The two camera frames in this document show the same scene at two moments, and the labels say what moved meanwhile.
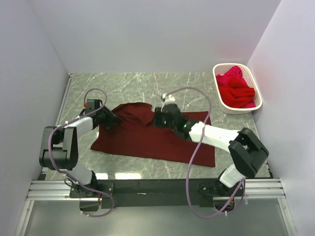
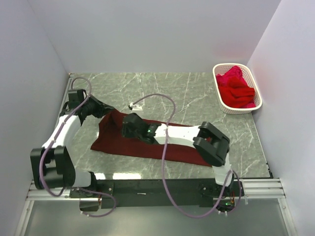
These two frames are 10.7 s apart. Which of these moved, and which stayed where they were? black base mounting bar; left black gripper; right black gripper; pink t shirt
Moved: right black gripper; left black gripper
Stayed: black base mounting bar; pink t shirt
